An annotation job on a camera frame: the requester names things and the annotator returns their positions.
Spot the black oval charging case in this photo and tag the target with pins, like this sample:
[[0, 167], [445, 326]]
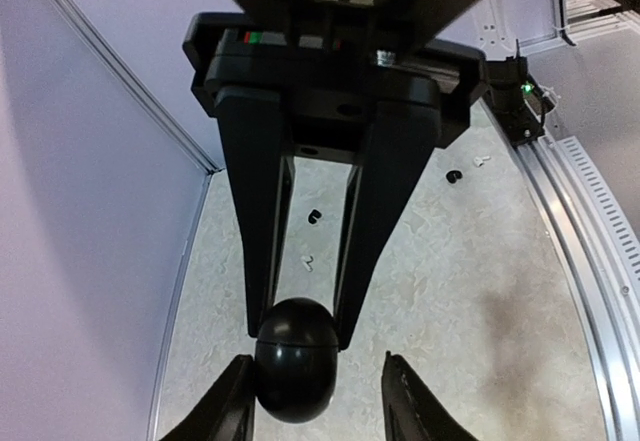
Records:
[[296, 359]]

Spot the white stem earbud near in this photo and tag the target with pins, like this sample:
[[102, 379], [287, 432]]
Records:
[[480, 161]]

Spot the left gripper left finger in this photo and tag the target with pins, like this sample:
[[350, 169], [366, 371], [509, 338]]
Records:
[[226, 411]]

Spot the white stem earbud centre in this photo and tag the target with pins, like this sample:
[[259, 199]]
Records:
[[308, 262]]

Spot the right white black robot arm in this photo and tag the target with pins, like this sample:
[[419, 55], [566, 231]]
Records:
[[366, 83]]

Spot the aluminium front rail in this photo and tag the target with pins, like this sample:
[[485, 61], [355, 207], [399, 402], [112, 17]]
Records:
[[607, 304]]

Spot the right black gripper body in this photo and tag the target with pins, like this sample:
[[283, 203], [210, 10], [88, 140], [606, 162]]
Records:
[[298, 43]]

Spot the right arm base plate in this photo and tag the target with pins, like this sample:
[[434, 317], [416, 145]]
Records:
[[525, 126]]

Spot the white slotted cable duct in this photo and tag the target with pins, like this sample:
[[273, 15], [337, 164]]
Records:
[[603, 205]]

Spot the white stem earbud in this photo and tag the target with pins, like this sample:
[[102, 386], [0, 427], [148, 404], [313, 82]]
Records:
[[308, 262], [480, 161]]

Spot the black earbud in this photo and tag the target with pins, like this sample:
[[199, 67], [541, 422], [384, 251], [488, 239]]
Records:
[[453, 176], [314, 216]]

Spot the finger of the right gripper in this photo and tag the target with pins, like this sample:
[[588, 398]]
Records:
[[257, 144], [393, 153]]

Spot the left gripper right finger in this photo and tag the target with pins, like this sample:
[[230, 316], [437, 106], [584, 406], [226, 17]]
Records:
[[411, 410]]

